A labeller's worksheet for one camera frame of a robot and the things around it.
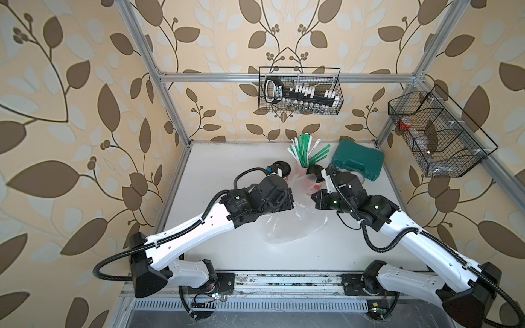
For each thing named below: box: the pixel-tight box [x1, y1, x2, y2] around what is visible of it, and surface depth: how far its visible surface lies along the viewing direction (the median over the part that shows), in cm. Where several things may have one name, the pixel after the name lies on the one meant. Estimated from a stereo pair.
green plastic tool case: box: [331, 138, 385, 182], surface depth 109 cm
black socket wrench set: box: [263, 76, 341, 115], surface depth 86 cm
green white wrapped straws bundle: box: [287, 132, 331, 169], surface depth 98 cm
